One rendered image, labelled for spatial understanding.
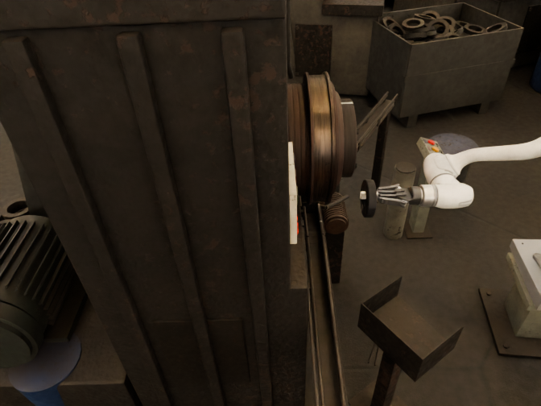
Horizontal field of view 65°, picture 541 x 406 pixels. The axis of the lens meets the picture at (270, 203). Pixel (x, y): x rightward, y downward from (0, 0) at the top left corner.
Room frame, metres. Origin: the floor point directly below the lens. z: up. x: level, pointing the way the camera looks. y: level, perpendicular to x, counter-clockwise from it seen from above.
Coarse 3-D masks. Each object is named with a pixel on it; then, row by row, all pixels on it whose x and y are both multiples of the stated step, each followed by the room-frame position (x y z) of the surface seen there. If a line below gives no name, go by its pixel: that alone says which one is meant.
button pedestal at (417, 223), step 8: (424, 144) 2.02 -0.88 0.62; (424, 152) 1.97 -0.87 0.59; (432, 152) 1.95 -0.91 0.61; (440, 152) 1.97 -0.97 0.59; (424, 176) 1.95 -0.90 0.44; (416, 208) 1.96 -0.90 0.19; (424, 208) 1.93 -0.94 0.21; (416, 216) 1.94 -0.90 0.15; (424, 216) 1.93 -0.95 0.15; (408, 224) 2.02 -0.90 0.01; (416, 224) 1.93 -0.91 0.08; (424, 224) 1.93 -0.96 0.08; (408, 232) 1.94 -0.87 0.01; (416, 232) 1.93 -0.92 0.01; (424, 232) 1.93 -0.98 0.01
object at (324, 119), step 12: (324, 72) 1.37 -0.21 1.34; (312, 84) 1.30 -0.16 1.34; (324, 84) 1.30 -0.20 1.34; (312, 96) 1.24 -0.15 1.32; (324, 96) 1.24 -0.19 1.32; (324, 108) 1.20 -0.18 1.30; (324, 120) 1.17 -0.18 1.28; (324, 132) 1.14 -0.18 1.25; (324, 144) 1.12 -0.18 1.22; (324, 156) 1.11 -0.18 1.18; (324, 168) 1.10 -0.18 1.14; (324, 180) 1.10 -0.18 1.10; (324, 192) 1.11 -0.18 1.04
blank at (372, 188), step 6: (366, 180) 1.34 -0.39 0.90; (372, 180) 1.34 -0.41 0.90; (366, 186) 1.32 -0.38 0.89; (372, 186) 1.30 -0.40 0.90; (366, 192) 1.30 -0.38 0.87; (372, 192) 1.28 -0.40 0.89; (366, 198) 1.29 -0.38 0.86; (372, 198) 1.26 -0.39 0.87; (366, 204) 1.27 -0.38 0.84; (372, 204) 1.25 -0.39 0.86; (366, 210) 1.26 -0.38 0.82; (372, 210) 1.24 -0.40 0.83; (366, 216) 1.25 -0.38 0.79; (372, 216) 1.25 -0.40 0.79
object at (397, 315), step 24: (384, 288) 0.95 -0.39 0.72; (360, 312) 0.89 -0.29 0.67; (384, 312) 0.93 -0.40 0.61; (408, 312) 0.93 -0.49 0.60; (384, 336) 0.79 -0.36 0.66; (408, 336) 0.83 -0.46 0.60; (432, 336) 0.83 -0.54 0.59; (456, 336) 0.77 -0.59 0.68; (384, 360) 0.85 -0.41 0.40; (408, 360) 0.71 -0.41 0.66; (432, 360) 0.71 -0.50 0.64; (384, 384) 0.83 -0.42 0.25
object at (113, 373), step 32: (32, 192) 1.62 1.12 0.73; (32, 224) 1.44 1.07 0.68; (0, 256) 1.24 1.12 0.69; (32, 256) 1.28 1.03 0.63; (64, 256) 1.36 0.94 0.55; (0, 288) 1.09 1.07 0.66; (32, 288) 1.14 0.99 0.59; (64, 288) 1.26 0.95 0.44; (0, 320) 0.97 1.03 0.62; (32, 320) 1.02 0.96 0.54; (64, 320) 1.20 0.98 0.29; (96, 320) 1.22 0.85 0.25; (0, 352) 0.95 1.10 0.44; (32, 352) 0.97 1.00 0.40; (96, 352) 1.05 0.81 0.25; (0, 384) 0.92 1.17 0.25; (64, 384) 0.91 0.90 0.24; (96, 384) 0.90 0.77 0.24; (128, 384) 0.91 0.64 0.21
